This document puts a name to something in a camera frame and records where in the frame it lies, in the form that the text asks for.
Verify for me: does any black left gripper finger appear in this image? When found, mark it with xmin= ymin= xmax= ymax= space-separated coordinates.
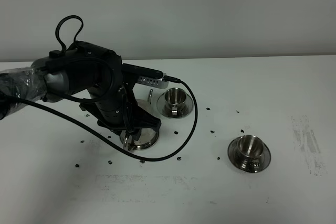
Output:
xmin=133 ymin=108 xmax=161 ymax=132
xmin=79 ymin=103 xmax=101 ymax=119

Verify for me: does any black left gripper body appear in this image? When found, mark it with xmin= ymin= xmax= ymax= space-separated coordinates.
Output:
xmin=95 ymin=85 xmax=141 ymax=135

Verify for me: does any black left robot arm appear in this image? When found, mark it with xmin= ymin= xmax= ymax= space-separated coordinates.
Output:
xmin=1 ymin=41 xmax=163 ymax=134

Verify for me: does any stainless steel teapot saucer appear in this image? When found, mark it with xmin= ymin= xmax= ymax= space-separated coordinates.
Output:
xmin=120 ymin=129 xmax=159 ymax=152

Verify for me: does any far stainless steel saucer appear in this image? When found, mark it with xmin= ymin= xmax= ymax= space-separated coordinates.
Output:
xmin=156 ymin=93 xmax=194 ymax=119

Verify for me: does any far stainless steel teacup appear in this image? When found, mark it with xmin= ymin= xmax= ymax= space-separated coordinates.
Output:
xmin=164 ymin=88 xmax=186 ymax=115

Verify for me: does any stainless steel teacup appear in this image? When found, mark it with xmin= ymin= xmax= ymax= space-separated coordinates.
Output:
xmin=237 ymin=135 xmax=264 ymax=169
xmin=164 ymin=88 xmax=186 ymax=115

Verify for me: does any near stainless steel saucer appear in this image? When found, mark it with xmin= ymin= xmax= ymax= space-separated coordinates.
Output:
xmin=227 ymin=136 xmax=271 ymax=173

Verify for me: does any near stainless steel teacup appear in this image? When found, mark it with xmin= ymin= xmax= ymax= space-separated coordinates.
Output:
xmin=237 ymin=135 xmax=264 ymax=169

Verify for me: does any black camera cable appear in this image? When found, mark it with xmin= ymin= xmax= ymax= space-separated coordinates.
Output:
xmin=15 ymin=76 xmax=199 ymax=162

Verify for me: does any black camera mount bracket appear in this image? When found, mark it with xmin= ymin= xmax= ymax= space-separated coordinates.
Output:
xmin=121 ymin=63 xmax=165 ymax=90

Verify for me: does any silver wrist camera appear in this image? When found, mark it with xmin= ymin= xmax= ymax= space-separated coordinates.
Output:
xmin=137 ymin=76 xmax=169 ymax=89

